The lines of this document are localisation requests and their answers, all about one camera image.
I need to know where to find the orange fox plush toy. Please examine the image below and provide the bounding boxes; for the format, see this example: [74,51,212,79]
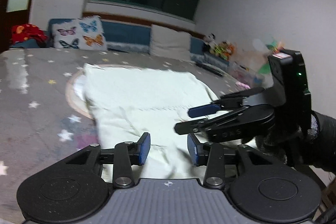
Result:
[225,43,236,60]

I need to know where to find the black remote control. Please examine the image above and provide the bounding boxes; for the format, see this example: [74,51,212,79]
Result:
[195,62,225,77]

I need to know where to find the round induction cooker plate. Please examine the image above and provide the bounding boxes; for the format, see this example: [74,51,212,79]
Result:
[65,64,142,120]

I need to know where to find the blue sofa bench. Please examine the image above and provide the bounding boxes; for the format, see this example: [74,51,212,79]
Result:
[12,18,229,72]

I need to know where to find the bear plush toy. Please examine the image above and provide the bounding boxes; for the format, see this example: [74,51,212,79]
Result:
[210,41,229,61]

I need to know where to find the black gloved right hand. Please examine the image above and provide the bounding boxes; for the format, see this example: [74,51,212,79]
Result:
[241,111,335,173]

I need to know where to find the pale green garment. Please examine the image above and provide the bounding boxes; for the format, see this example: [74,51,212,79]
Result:
[83,63,259,183]

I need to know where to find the pink hair scrunchie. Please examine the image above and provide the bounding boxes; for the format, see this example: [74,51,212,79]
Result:
[235,81,251,90]

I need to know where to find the grey star tablecloth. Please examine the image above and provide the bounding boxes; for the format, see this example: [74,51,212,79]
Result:
[1,48,238,223]

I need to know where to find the clear plastic storage box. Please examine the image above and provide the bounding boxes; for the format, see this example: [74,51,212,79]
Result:
[228,62,264,88]

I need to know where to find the red patterned blanket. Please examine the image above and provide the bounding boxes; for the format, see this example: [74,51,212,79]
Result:
[11,24,48,45]

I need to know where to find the colourful pinwheel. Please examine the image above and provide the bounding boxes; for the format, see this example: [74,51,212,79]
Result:
[257,38,284,75]

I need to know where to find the grey cushion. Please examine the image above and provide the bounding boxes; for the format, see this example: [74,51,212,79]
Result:
[150,25,191,61]

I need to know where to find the panda plush toy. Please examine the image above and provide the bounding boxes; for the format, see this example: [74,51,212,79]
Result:
[203,33,217,50]

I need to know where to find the butterfly print pillow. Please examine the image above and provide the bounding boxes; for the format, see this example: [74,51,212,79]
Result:
[51,15,108,51]

